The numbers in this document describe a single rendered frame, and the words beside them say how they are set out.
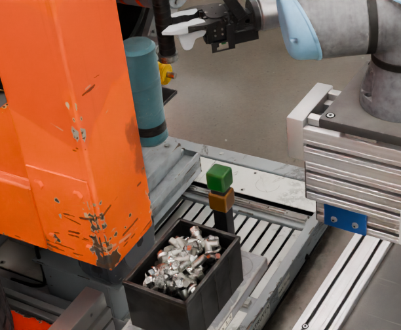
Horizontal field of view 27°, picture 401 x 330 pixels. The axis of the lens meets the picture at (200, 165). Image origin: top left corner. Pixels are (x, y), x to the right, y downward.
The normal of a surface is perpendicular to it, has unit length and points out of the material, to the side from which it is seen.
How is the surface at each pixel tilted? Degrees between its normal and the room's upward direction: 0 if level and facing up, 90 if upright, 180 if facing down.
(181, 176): 90
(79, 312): 0
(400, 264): 0
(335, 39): 90
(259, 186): 0
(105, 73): 90
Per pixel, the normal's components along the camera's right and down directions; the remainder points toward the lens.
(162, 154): -0.10, -0.80
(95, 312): 0.87, 0.22
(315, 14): -0.04, -0.06
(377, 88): -0.80, 0.15
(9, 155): -0.48, 0.55
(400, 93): -0.36, 0.31
